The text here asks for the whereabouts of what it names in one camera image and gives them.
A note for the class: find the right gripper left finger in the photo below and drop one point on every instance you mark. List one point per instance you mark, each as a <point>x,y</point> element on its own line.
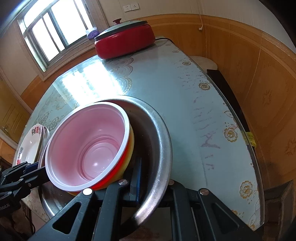
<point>127,190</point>

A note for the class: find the red plastic bowl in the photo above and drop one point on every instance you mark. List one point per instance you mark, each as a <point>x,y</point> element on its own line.
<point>75,131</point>

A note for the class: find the window with frame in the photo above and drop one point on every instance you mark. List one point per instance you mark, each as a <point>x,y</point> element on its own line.
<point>55,32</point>

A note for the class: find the yellow bowl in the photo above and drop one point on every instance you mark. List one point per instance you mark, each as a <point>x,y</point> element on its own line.
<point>98,154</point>

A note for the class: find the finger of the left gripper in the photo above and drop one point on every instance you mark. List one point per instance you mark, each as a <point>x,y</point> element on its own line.
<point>29,178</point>
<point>32,165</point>

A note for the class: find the purple cloth on sill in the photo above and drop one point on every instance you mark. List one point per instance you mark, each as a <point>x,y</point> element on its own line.
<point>91,33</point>

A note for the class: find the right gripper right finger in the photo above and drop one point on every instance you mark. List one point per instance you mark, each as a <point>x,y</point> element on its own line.
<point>176,193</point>

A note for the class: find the white plate red characters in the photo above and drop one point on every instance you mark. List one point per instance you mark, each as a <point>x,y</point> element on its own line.
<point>31,145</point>

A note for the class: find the white wall socket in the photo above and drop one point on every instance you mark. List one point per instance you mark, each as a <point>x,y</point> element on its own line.
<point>130,7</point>

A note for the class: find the large purple floral plate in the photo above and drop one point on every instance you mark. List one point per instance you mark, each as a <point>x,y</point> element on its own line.
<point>45,139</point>

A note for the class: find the wooden door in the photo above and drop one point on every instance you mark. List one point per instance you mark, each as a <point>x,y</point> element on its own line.
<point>13,115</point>

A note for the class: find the stainless steel bowl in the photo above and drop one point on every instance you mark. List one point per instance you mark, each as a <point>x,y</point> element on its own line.
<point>152,143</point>

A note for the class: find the red electric cooking pot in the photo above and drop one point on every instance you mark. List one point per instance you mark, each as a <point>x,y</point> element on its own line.
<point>123,38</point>

